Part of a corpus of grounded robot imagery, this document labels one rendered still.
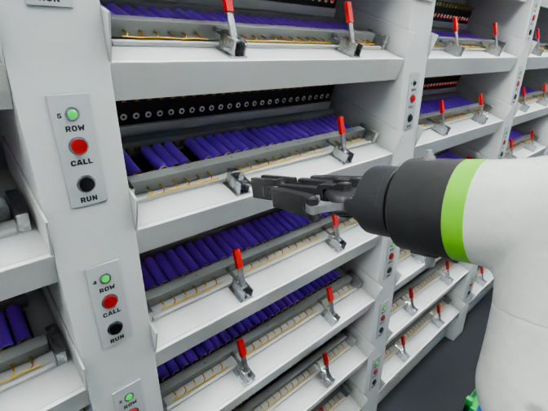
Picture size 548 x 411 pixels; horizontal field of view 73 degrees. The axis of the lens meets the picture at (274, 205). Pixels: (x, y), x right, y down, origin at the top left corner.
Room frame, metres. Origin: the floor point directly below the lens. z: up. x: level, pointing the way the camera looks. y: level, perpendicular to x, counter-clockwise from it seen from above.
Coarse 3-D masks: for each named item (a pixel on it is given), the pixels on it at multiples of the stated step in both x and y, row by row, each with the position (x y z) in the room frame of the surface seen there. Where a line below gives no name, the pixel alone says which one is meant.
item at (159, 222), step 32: (128, 128) 0.60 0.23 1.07; (160, 128) 0.64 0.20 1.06; (384, 128) 0.85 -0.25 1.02; (288, 160) 0.69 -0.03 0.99; (320, 160) 0.72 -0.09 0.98; (352, 160) 0.75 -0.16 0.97; (384, 160) 0.82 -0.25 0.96; (192, 192) 0.53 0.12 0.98; (224, 192) 0.55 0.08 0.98; (160, 224) 0.45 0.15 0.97; (192, 224) 0.49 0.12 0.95; (224, 224) 0.54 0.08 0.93
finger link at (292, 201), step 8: (280, 192) 0.42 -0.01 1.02; (288, 192) 0.41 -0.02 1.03; (296, 192) 0.40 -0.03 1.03; (304, 192) 0.40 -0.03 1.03; (280, 200) 0.42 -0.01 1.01; (288, 200) 0.41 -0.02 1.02; (296, 200) 0.39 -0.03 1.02; (304, 200) 0.38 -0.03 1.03; (312, 200) 0.36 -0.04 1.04; (280, 208) 0.42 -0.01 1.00; (288, 208) 0.41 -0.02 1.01; (296, 208) 0.39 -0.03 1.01; (304, 208) 0.38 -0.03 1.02; (304, 216) 0.38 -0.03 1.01; (312, 216) 0.36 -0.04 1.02
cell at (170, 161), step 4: (156, 144) 0.60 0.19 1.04; (160, 144) 0.61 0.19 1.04; (152, 148) 0.60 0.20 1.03; (156, 148) 0.60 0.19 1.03; (160, 148) 0.60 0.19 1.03; (164, 148) 0.60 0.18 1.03; (156, 152) 0.59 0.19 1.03; (160, 152) 0.59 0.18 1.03; (164, 152) 0.59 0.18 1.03; (168, 152) 0.59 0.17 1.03; (160, 156) 0.58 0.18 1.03; (164, 156) 0.58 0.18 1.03; (168, 156) 0.58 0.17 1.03; (164, 160) 0.57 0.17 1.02; (168, 160) 0.57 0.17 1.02; (172, 160) 0.57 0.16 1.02; (168, 164) 0.57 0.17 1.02; (172, 164) 0.56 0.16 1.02
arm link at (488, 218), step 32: (480, 160) 0.31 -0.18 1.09; (512, 160) 0.29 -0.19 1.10; (544, 160) 0.26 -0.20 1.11; (448, 192) 0.29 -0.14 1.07; (480, 192) 0.27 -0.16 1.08; (512, 192) 0.25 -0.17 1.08; (544, 192) 0.24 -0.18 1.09; (448, 224) 0.27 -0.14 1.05; (480, 224) 0.26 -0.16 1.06; (512, 224) 0.24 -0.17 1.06; (544, 224) 0.22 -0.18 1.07; (480, 256) 0.26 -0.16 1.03; (512, 256) 0.24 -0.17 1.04; (544, 256) 0.22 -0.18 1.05; (512, 288) 0.23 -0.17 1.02; (544, 288) 0.21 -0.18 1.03; (544, 320) 0.20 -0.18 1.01
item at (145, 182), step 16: (352, 128) 0.85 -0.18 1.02; (272, 144) 0.69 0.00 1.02; (288, 144) 0.70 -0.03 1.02; (304, 144) 0.73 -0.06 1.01; (320, 144) 0.77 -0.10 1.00; (208, 160) 0.59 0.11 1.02; (224, 160) 0.60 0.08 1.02; (240, 160) 0.62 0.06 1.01; (256, 160) 0.64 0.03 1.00; (128, 176) 0.50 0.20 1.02; (144, 176) 0.51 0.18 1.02; (160, 176) 0.52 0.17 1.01; (176, 176) 0.53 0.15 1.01; (192, 176) 0.56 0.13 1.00; (160, 192) 0.50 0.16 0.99
